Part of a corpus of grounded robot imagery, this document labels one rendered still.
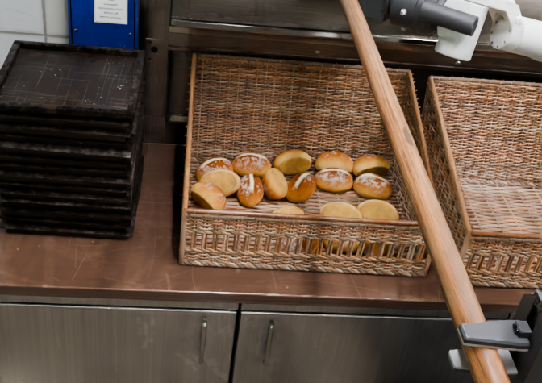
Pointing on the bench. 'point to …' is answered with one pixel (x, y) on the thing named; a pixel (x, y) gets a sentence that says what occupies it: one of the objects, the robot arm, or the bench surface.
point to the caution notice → (110, 1)
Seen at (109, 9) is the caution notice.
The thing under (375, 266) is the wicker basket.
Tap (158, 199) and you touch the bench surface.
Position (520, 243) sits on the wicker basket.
